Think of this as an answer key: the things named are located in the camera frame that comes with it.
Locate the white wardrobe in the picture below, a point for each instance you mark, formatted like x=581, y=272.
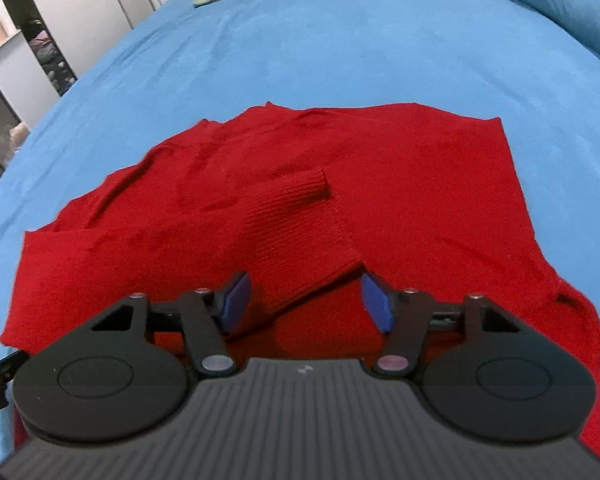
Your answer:
x=85, y=0

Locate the red knit sweater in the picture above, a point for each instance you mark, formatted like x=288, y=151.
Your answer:
x=290, y=200

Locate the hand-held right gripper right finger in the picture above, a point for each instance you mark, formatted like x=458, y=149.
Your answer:
x=375, y=300

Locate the white shelf unit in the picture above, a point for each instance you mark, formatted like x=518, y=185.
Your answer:
x=2, y=95

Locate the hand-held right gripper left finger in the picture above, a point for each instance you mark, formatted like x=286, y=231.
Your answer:
x=236, y=296

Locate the blue folded blanket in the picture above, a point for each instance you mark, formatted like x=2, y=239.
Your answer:
x=560, y=0

